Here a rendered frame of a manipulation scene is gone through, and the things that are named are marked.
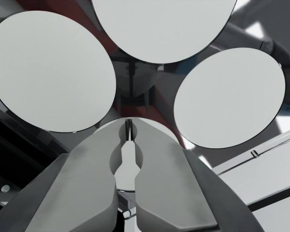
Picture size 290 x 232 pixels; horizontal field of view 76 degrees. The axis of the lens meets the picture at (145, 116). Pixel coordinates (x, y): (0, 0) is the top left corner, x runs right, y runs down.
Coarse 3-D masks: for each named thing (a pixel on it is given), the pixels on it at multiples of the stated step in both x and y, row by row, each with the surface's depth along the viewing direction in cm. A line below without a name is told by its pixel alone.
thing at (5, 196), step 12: (0, 120) 20; (0, 132) 20; (12, 132) 21; (12, 144) 21; (24, 144) 21; (36, 156) 22; (48, 156) 23; (0, 180) 17; (12, 180) 18; (0, 192) 16; (12, 192) 17; (0, 204) 16; (120, 216) 29; (120, 228) 28; (132, 228) 29
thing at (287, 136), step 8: (280, 136) 19; (288, 136) 19; (264, 144) 20; (272, 144) 19; (280, 144) 19; (248, 152) 20; (256, 152) 20; (264, 152) 20; (232, 160) 20; (240, 160) 20; (248, 160) 20; (216, 168) 21; (224, 168) 21; (232, 168) 21; (128, 216) 24
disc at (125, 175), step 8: (144, 120) 17; (152, 120) 17; (160, 128) 18; (128, 144) 19; (128, 152) 19; (128, 160) 20; (120, 168) 20; (128, 168) 20; (136, 168) 20; (120, 176) 21; (128, 176) 21; (120, 184) 21; (128, 184) 22
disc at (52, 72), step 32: (0, 32) 13; (32, 32) 13; (64, 32) 13; (0, 64) 14; (32, 64) 14; (64, 64) 15; (96, 64) 15; (0, 96) 16; (32, 96) 16; (64, 96) 16; (96, 96) 16; (64, 128) 17
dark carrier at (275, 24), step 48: (0, 0) 12; (48, 0) 12; (240, 0) 13; (288, 0) 13; (288, 48) 15; (144, 96) 16; (288, 96) 17; (48, 144) 18; (192, 144) 19; (240, 144) 19
